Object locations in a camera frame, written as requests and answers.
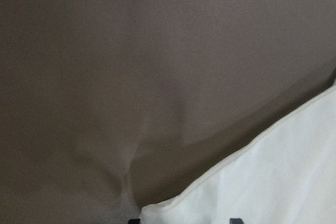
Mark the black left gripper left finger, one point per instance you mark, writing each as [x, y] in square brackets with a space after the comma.
[134, 221]

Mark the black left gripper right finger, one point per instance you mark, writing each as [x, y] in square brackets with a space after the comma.
[235, 221]

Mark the cream long-sleeve printed shirt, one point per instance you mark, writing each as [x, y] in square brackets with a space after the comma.
[285, 175]

